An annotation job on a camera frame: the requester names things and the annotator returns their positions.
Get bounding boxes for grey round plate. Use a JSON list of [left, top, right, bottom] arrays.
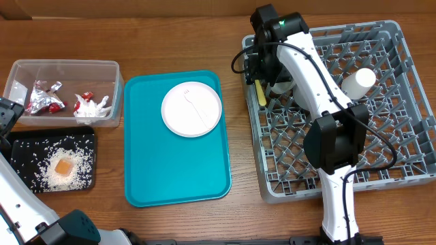
[[271, 77, 296, 95]]

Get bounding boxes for yellow plastic spoon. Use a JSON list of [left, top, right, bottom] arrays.
[[255, 80, 266, 106]]

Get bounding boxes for small grey bowl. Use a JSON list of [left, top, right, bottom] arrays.
[[293, 85, 313, 112]]

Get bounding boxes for white plate with cutlery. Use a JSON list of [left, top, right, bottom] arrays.
[[161, 81, 223, 137]]

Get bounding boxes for white paper cup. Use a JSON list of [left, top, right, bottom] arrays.
[[341, 68, 376, 99]]

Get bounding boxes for red ketchup packet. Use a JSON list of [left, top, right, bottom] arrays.
[[74, 91, 94, 112]]

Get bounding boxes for white napkin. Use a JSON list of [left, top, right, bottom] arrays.
[[73, 95, 112, 125]]

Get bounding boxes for foil wrapper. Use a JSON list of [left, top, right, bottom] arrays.
[[26, 80, 65, 114]]

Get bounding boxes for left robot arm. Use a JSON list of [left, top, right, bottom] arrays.
[[1, 97, 146, 244]]

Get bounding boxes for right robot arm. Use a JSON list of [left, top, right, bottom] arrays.
[[244, 4, 369, 244]]

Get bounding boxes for grey dishwasher rack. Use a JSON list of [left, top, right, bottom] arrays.
[[243, 20, 435, 203]]

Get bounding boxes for teal plastic tray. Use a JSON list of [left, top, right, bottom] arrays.
[[124, 70, 232, 208]]

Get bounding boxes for clear plastic bin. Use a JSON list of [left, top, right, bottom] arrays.
[[3, 59, 124, 127]]

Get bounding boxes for orange food piece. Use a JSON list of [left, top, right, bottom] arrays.
[[54, 159, 74, 176]]

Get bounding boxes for black tray bin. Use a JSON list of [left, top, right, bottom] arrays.
[[5, 126, 98, 194]]

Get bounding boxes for white rice pile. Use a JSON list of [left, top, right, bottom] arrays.
[[13, 135, 95, 192]]

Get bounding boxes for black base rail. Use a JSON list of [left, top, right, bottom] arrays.
[[142, 235, 385, 245]]

